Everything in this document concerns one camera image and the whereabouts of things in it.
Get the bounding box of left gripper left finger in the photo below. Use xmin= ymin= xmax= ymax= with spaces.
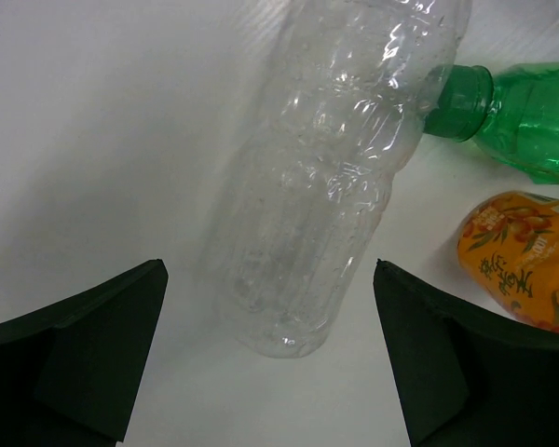
xmin=0 ymin=260 xmax=169 ymax=446

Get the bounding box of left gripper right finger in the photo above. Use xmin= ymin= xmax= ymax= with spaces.
xmin=374 ymin=261 xmax=559 ymax=446

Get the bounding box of clear plastic bottle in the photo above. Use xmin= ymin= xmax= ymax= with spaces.
xmin=198 ymin=1 xmax=471 ymax=359

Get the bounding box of orange juice bottle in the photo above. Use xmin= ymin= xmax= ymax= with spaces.
xmin=457 ymin=191 xmax=559 ymax=333

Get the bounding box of green plastic bottle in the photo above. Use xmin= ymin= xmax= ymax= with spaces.
xmin=424 ymin=62 xmax=559 ymax=184

